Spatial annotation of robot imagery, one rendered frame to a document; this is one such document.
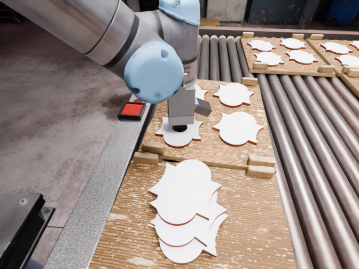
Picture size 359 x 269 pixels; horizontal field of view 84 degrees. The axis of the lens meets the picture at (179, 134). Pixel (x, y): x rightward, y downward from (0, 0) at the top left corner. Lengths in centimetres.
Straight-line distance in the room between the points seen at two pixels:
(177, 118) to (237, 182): 21
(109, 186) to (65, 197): 122
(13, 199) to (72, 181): 124
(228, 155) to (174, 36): 31
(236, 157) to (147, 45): 37
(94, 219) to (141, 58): 35
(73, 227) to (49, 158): 158
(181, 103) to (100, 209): 29
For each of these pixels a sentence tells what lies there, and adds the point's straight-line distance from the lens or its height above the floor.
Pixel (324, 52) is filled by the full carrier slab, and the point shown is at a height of 94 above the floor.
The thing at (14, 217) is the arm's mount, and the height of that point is 95.
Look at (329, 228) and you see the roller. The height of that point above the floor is 90.
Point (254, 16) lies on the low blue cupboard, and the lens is 525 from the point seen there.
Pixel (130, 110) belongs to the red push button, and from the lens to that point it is 68.
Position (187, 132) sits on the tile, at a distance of 56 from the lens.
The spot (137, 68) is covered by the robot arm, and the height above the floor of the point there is 123.
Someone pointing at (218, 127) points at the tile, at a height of 95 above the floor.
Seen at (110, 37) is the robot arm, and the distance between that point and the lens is 24.
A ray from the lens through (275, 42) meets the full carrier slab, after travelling 130.
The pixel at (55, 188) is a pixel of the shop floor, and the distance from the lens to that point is 181.
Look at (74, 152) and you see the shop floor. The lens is 199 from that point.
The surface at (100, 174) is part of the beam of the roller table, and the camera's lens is 54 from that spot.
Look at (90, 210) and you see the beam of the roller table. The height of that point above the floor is 92.
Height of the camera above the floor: 133
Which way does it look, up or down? 44 degrees down
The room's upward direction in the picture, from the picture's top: straight up
